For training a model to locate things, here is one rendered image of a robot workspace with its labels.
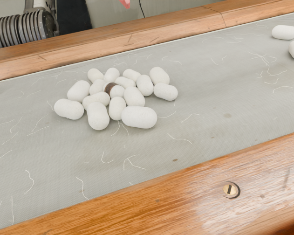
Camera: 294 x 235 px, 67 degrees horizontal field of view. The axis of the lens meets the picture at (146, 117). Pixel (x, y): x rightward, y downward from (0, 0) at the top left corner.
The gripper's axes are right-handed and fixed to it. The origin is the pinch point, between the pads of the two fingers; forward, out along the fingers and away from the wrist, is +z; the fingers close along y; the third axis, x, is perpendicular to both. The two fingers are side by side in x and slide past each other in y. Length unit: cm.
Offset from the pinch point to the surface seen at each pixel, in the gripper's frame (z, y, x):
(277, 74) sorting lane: 23.0, 12.4, -9.8
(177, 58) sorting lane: 14.0, 4.0, -2.4
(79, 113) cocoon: 20.6, -11.7, -10.0
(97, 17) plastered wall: -116, 4, 151
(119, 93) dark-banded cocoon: 19.3, -6.8, -9.3
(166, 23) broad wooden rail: 4.0, 6.6, 3.1
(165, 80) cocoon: 19.3, -1.0, -9.0
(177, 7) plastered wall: -112, 87, 159
